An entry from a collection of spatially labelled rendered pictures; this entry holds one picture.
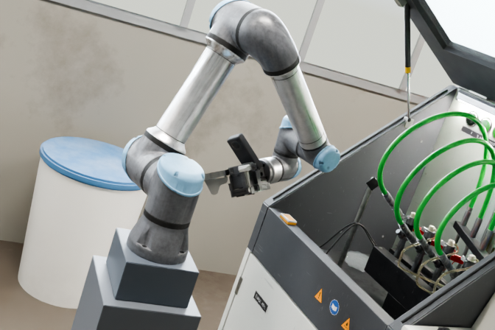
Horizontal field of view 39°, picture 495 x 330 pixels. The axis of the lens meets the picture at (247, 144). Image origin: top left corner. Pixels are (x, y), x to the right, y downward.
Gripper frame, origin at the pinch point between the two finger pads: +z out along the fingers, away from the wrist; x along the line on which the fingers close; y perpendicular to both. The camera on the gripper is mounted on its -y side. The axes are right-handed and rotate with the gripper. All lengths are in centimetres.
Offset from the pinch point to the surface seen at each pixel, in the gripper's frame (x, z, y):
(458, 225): -36, -61, 29
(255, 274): 18.3, -30.4, 31.9
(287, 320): 2.3, -20.1, 43.9
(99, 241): 117, -56, 16
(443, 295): -47, -15, 39
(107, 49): 120, -86, -68
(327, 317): -14.7, -14.3, 42.2
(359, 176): -7, -61, 10
